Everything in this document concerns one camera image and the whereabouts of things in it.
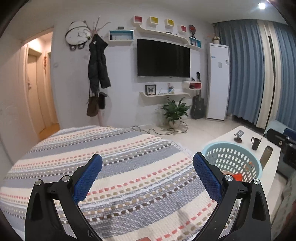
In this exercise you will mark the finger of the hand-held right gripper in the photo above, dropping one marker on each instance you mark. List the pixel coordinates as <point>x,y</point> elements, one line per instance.
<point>275,138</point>

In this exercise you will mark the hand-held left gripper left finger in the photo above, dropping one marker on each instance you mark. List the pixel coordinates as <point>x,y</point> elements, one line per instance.
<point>87,178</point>

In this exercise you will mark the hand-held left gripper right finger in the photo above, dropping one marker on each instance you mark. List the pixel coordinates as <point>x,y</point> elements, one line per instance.
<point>207,178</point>

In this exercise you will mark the red wrapper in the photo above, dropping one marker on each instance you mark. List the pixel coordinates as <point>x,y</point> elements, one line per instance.
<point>236,177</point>

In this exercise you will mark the light blue plastic basket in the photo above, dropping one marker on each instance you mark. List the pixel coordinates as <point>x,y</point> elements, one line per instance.
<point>231,144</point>

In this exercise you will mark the light blue sofa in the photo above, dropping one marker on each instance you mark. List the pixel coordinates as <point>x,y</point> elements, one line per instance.
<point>275,125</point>

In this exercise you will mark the black mug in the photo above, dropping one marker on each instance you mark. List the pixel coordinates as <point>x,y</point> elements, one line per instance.
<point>256,144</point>

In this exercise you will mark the metal thermos flask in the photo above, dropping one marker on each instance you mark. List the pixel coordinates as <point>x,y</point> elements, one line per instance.
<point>266,158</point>

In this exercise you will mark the white coffee table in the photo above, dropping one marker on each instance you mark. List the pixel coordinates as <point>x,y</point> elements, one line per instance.
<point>270,183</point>

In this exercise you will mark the phone stand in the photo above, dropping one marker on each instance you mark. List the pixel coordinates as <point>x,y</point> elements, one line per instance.
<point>239,136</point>

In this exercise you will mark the pink patterned cloth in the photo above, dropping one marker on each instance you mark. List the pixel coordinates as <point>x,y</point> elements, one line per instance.
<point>289,204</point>

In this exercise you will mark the striped woven blanket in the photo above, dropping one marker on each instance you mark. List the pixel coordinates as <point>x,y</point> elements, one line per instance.
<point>138,162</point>

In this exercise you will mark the pink coat rack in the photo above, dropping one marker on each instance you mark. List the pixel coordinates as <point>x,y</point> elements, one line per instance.
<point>100,119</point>

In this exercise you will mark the brown hanging bag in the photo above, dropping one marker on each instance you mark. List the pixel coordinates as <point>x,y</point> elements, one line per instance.
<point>92,106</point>

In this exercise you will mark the black guitar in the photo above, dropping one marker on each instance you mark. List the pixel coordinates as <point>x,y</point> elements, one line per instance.
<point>198,106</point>

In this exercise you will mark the green potted plant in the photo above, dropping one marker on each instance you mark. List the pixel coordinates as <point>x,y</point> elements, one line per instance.
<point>174,111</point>

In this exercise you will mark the blue white curtain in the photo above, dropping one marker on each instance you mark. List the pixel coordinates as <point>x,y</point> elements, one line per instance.
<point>245,69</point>

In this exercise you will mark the small black hanging bag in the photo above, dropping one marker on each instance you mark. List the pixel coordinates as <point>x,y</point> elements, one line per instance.
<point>103,100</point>

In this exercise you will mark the white standing air conditioner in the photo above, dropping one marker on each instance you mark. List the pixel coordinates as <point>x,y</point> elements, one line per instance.
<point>217,81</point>

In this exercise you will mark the red white box shelf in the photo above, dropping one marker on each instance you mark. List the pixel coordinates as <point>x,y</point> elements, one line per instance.
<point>193,85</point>

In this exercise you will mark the wooden hallway door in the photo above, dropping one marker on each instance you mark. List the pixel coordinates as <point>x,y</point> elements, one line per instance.
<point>35,92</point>

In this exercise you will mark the black hanging coat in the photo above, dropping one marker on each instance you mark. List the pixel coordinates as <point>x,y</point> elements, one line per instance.
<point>98,64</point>

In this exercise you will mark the small potted flower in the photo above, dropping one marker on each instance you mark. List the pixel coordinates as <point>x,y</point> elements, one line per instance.
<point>216,39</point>

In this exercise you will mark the small blue box shelf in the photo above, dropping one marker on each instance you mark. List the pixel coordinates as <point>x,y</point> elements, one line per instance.
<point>195,42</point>

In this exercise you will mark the black flat television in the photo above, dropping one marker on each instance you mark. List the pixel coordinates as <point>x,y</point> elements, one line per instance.
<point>163,58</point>

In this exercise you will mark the ceiling light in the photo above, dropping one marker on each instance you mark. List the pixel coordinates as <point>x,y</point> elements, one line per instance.
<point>261,5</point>

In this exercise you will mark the table tennis paddle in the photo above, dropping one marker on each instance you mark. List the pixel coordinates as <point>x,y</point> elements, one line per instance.
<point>192,29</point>

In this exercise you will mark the blue white box shelf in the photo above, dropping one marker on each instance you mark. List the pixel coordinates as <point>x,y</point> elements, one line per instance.
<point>121,40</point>

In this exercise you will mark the black picture frame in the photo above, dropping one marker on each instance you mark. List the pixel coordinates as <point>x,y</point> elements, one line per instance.
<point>150,90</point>

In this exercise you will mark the hanging wall ornament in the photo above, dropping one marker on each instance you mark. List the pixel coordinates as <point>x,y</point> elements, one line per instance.
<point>45,64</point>

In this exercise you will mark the small red wall cube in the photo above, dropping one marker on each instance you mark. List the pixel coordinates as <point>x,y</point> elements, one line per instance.
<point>183,28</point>

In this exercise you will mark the round wall clock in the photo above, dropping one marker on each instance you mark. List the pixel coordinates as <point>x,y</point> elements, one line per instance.
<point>77,32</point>

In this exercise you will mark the white wavy wall shelf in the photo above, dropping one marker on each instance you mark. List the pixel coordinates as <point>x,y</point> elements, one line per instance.
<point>161,33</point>

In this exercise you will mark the yellow wall cube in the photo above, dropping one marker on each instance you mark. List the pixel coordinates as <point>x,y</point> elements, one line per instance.
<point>169,22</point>
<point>154,20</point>

